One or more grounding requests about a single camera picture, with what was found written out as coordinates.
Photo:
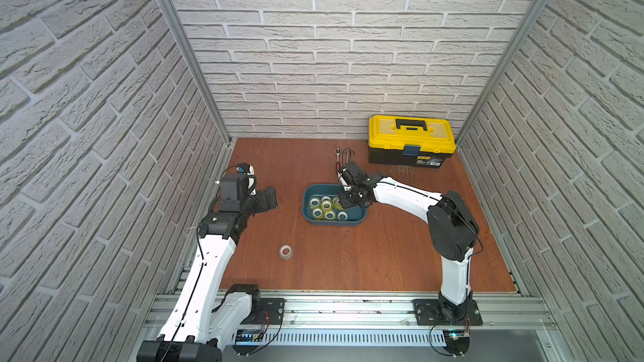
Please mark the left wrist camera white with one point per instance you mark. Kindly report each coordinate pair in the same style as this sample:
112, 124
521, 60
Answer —
248, 170

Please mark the aluminium corner post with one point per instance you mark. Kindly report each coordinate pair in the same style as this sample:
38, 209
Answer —
182, 40
514, 45

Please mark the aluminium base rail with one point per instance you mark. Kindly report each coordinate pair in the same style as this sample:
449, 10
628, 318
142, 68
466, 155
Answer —
382, 310

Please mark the red handled ratchet wrench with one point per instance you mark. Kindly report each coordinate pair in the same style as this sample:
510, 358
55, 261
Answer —
337, 162

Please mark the small black handled hammer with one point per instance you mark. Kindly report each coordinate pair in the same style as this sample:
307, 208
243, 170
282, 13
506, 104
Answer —
348, 154

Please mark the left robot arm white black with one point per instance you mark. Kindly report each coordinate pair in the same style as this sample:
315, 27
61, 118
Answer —
198, 328

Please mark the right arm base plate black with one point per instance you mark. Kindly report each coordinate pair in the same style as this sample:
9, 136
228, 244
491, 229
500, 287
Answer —
429, 312

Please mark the controller board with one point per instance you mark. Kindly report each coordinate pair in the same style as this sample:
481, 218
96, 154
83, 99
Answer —
247, 341
457, 343

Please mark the yellow black toolbox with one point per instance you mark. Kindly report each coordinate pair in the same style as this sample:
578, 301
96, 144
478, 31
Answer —
410, 141

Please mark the teal plastic storage box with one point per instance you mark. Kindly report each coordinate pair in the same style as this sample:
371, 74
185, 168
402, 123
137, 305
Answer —
355, 214

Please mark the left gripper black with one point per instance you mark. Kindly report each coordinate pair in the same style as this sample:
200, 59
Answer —
269, 199

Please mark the right controller board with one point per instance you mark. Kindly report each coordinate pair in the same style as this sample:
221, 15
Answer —
457, 343

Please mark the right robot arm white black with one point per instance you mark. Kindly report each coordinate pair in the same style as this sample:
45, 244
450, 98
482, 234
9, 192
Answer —
453, 229

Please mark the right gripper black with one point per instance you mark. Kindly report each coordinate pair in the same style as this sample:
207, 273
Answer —
344, 200

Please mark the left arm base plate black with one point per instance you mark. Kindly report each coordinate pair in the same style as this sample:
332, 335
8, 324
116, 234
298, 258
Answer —
269, 310

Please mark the left aluminium corner post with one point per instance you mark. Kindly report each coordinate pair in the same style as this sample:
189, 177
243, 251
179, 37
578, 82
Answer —
182, 40

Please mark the right aluminium corner post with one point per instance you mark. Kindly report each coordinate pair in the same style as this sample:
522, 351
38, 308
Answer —
514, 45

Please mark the left controller board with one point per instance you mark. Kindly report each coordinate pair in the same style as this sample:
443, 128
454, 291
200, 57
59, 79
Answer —
247, 341

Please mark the clear white tape roll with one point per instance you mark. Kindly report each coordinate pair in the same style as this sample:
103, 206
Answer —
286, 251

